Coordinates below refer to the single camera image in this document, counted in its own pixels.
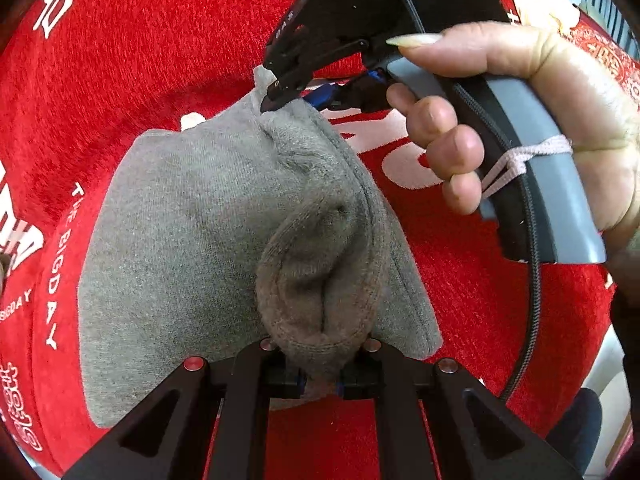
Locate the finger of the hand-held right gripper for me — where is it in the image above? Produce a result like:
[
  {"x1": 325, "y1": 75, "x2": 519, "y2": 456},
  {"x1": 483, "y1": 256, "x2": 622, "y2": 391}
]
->
[
  {"x1": 260, "y1": 7, "x2": 373, "y2": 113},
  {"x1": 302, "y1": 71, "x2": 393, "y2": 115}
]

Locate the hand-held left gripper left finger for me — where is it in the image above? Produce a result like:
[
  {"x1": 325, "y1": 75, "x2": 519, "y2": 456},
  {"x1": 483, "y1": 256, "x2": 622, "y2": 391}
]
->
[{"x1": 62, "y1": 337, "x2": 306, "y2": 480}]

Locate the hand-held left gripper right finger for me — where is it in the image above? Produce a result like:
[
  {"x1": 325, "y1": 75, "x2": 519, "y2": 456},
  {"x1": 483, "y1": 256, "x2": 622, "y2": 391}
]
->
[{"x1": 336, "y1": 337, "x2": 583, "y2": 480}]

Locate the grey sweater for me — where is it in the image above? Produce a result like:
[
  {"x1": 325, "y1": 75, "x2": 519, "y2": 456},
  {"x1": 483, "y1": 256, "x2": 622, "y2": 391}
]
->
[{"x1": 79, "y1": 67, "x2": 445, "y2": 428}]

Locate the person's right hand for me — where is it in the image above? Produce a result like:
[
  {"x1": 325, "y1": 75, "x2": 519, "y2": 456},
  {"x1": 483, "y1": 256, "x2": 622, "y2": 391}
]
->
[{"x1": 385, "y1": 20, "x2": 640, "y2": 235}]

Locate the red printed blanket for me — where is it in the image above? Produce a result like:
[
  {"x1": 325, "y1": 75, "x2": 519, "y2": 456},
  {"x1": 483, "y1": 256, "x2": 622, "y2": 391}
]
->
[{"x1": 0, "y1": 0, "x2": 640, "y2": 480}]

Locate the cream fuzzy object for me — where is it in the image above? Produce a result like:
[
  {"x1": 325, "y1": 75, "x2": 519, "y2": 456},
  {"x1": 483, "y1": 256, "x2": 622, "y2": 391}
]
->
[{"x1": 507, "y1": 0, "x2": 581, "y2": 36}]

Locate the dark blue cloth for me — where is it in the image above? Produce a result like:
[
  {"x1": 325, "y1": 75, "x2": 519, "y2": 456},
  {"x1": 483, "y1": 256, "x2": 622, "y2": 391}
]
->
[{"x1": 547, "y1": 387, "x2": 603, "y2": 461}]

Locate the red patterned cloth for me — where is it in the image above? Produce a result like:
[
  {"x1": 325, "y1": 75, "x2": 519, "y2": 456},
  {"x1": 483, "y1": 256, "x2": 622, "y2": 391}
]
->
[{"x1": 570, "y1": 10, "x2": 640, "y2": 111}]

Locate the pink string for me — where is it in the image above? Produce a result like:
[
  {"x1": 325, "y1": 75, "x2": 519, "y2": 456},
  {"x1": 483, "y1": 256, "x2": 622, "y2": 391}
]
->
[{"x1": 481, "y1": 137, "x2": 573, "y2": 200}]

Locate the black braided cable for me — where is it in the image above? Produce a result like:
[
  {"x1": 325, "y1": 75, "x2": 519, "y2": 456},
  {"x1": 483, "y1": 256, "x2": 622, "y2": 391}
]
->
[{"x1": 375, "y1": 0, "x2": 543, "y2": 403}]

